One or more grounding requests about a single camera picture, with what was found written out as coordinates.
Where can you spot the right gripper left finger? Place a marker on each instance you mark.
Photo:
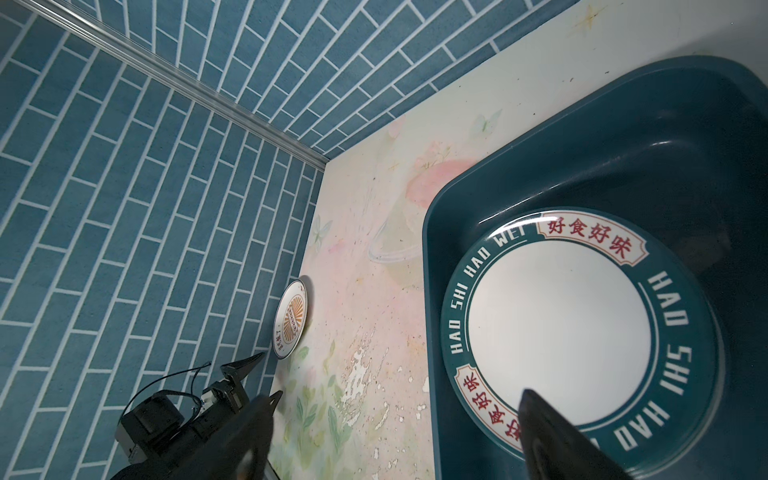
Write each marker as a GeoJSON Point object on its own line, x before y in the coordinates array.
{"type": "Point", "coordinates": [239, 450]}

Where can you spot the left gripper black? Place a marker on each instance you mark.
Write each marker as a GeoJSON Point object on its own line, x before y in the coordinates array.
{"type": "Point", "coordinates": [222, 401]}

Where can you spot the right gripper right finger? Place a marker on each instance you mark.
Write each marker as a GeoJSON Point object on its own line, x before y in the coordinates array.
{"type": "Point", "coordinates": [554, 449]}

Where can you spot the orange sunburst plate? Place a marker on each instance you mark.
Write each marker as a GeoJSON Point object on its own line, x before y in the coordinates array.
{"type": "Point", "coordinates": [290, 319]}

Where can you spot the green rim plate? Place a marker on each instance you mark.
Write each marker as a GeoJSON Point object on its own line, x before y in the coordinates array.
{"type": "Point", "coordinates": [596, 316]}

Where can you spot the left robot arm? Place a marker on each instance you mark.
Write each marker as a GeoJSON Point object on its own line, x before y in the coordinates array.
{"type": "Point", "coordinates": [146, 431]}

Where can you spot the teal plastic bin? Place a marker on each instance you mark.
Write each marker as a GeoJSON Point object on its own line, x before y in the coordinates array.
{"type": "Point", "coordinates": [677, 148]}

